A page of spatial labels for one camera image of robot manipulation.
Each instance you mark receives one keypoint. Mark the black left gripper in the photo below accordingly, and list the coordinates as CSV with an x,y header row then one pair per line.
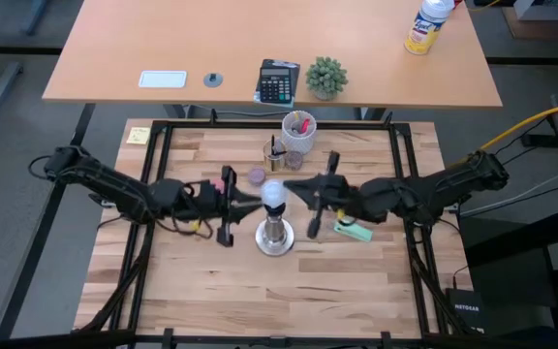
x,y
211,199

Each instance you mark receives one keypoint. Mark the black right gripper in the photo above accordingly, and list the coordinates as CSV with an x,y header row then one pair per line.
x,y
332,191

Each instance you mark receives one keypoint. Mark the white lightbulb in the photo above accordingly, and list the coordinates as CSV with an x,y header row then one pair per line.
x,y
274,192

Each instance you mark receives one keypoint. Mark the silver metal table lamp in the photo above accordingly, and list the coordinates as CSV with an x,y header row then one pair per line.
x,y
274,237

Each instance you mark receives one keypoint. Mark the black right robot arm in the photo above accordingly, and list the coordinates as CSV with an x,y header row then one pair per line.
x,y
429,194

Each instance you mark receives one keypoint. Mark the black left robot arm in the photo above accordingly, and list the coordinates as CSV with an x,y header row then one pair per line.
x,y
109,184

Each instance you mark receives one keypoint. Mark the purple glitter tape roll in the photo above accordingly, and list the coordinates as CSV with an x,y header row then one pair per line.
x,y
294,160

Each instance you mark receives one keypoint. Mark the pink white stapler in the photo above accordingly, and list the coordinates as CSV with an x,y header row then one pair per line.
x,y
218,184

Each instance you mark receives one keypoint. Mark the white ribbed pen cup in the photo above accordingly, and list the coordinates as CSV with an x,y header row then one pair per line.
x,y
298,143

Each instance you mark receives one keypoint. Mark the black pen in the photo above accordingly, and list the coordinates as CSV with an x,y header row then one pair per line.
x,y
274,145

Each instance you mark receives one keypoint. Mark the mint green stapler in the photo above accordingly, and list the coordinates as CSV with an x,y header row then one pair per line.
x,y
354,231

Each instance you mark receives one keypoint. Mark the yellow pen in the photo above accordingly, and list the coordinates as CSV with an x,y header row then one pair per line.
x,y
296,116

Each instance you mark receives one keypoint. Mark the black calculator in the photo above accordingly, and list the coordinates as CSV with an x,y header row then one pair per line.
x,y
275,82
296,72

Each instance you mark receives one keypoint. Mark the potted green succulent plant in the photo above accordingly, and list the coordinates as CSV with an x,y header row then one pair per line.
x,y
326,77

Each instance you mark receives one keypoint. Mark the grey desk grommet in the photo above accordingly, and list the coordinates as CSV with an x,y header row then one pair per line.
x,y
213,80

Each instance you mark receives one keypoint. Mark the yellow sticky note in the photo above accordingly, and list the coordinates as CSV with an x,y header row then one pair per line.
x,y
138,136

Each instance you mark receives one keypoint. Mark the white rectangular tray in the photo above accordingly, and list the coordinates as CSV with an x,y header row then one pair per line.
x,y
163,79

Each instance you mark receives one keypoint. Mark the orange wooden desk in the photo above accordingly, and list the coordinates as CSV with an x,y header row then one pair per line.
x,y
211,39

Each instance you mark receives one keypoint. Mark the Lysol wipes canister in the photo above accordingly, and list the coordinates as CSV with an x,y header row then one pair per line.
x,y
426,26

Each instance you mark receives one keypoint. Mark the red tray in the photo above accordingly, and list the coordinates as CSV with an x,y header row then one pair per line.
x,y
457,2

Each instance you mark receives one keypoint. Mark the grey box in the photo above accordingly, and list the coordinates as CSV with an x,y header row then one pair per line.
x,y
540,12

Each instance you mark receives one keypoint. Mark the black Netgear network switch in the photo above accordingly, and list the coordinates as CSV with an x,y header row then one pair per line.
x,y
465,310

